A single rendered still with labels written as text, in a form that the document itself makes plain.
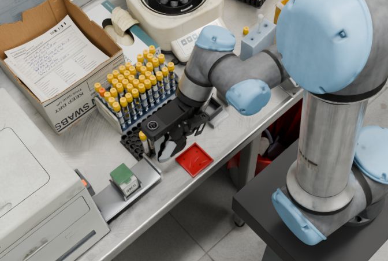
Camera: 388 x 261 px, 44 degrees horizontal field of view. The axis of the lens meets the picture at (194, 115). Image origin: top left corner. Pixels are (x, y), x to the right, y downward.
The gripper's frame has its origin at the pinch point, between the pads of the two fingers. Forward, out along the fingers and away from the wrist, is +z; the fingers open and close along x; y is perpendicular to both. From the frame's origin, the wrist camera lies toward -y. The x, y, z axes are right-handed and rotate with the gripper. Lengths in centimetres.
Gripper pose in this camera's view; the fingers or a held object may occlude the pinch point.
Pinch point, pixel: (159, 159)
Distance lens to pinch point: 115.3
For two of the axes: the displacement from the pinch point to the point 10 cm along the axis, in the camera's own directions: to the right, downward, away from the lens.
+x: -6.7, -6.2, 4.1
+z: -3.4, 7.4, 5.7
